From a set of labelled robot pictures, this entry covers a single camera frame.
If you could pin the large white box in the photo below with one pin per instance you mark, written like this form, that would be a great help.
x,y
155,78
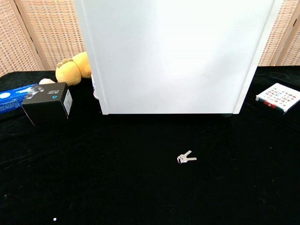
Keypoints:
x,y
168,58

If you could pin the black product box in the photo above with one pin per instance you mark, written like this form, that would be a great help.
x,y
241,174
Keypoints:
x,y
47,105

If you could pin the blue rectangular carton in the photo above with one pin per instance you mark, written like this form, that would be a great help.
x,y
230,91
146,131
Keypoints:
x,y
10,99

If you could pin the white bottle with printed label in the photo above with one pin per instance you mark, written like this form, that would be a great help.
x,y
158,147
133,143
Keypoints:
x,y
94,87

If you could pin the yellow plush toy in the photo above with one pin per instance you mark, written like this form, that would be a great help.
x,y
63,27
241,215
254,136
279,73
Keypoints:
x,y
70,71

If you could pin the silver keys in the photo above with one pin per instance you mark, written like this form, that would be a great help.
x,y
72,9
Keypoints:
x,y
184,158

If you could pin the black velvet tablecloth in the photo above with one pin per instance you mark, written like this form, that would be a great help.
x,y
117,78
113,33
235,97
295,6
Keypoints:
x,y
117,175

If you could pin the small beige plush toy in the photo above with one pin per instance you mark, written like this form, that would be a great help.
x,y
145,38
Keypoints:
x,y
47,81

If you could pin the woven folding screen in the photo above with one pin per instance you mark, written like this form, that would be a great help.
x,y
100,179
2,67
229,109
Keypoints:
x,y
281,35
42,32

